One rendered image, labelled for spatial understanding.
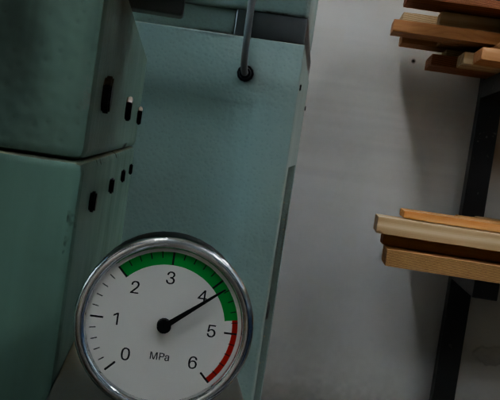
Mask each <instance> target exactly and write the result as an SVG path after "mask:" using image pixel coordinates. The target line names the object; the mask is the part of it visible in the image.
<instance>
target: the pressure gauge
mask: <svg viewBox="0 0 500 400"><path fill-rule="evenodd" d="M224 289H226V291H225V292H223V293H221V294H219V295H218V296H217V297H216V298H213V299H212V300H210V301H209V302H207V303H206V304H205V305H203V306H201V307H199V308H198V309H196V310H195V311H193V312H192V313H190V314H188V315H187V316H185V317H184V318H182V319H181V320H179V321H177V322H176V323H174V324H173V325H171V329H170V331H169V332H168V333H160V332H159V331H158V330H157V328H156V327H157V322H158V320H159V319H161V318H166V319H168V320H171V319H172V318H174V317H176V316H178V315H180V314H181V313H183V312H185V311H187V310H189V309H190V308H192V307H194V306H196V305H197V304H199V303H201V302H203V301H205V300H206V299H208V298H210V297H212V296H214V295H215V294H217V293H219V292H221V291H223V290H224ZM73 335H74V340H75V347H76V351H77V353H78V356H79V359H80V362H81V364H82V366H83V367H84V369H85V371H86V373H87V374H88V375H89V377H90V379H91V380H92V381H93V382H94V384H95V385H96V386H97V387H98V388H99V389H100V390H101V391H102V392H104V393H105V394H106V395H107V396H109V397H110V398H112V399H113V400H212V399H214V398H215V397H217V396H218V395H219V394H220V393H221V392H222V391H224V390H225V389H226V388H227V387H228V386H229V385H230V384H231V383H232V381H233V380H234V379H235V378H236V377H237V375H238V374H239V372H240V370H241V368H242V367H243V366H244V363H245V360H246V359H247V357H248V353H249V350H250V347H251V344H252V336H253V313H252V304H251V301H250V297H249V296H248V292H247V290H246V288H245V286H244V284H243V282H242V280H241V278H240V276H239V275H238V274H237V272H236V271H235V270H234V269H233V267H232V266H231V265H230V263H229V262H228V261H227V260H226V259H225V257H224V256H223V255H222V254H221V253H220V252H218V251H217V250H216V249H215V248H213V247H212V246H211V245H209V244H207V243H206V242H204V241H202V240H200V239H198V238H196V237H193V236H190V235H187V234H183V233H177V232H164V231H163V232H154V233H145V234H142V235H139V236H136V237H134V238H131V239H129V240H126V241H125V242H123V243H122V244H120V245H118V246H117V247H116V248H114V249H113V250H112V251H111V252H110V253H108V254H107V255H106V256H105V257H104V258H103V260H102V261H101V262H100V263H99V264H98V265H97V266H96V267H95V268H94V269H93V271H92V272H91V273H90V274H89V275H88V277H87V279H86V281H85V283H84V284H83V286H82V288H81V291H80V292H79V296H78V298H77V301H76V304H75V311H74V317H73Z"/></svg>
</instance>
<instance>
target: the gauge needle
mask: <svg viewBox="0 0 500 400"><path fill-rule="evenodd" d="M225 291H226V289H224V290H223V291H221V292H219V293H217V294H215V295H214V296H212V297H210V298H208V299H206V300H205V301H203V302H201V303H199V304H197V305H196V306H194V307H192V308H190V309H189V310H187V311H185V312H183V313H181V314H180V315H178V316H176V317H174V318H172V319H171V320H168V319H166V318H161V319H159V320H158V322H157V327H156V328H157V330H158V331H159V332H160V333H168V332H169V331H170V329H171V325H173V324H174V323H176V322H177V321H179V320H181V319H182V318H184V317H185V316H187V315H188V314H190V313H192V312H193V311H195V310H196V309H198V308H199V307H201V306H203V305H205V304H206V303H207V302H209V301H210V300H212V299H213V298H216V297H217V296H218V295H219V294H221V293H223V292H225Z"/></svg>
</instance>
